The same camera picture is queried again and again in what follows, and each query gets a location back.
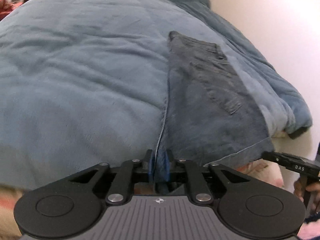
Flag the blue denim shorts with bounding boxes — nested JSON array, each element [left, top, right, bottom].
[[151, 31, 274, 183]]

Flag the person's right hand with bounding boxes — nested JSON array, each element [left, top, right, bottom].
[[294, 177, 320, 207]]

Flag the blue fleece blanket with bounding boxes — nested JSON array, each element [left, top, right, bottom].
[[1, 0, 312, 190]]

